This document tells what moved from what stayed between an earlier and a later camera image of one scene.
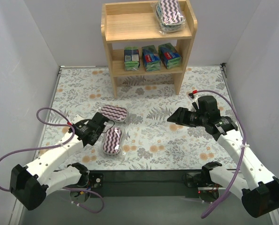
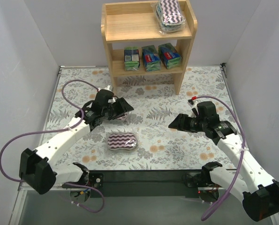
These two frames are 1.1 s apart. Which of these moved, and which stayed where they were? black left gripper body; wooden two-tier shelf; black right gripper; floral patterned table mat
Moved: black right gripper; black left gripper body
Stayed: wooden two-tier shelf; floral patterned table mat
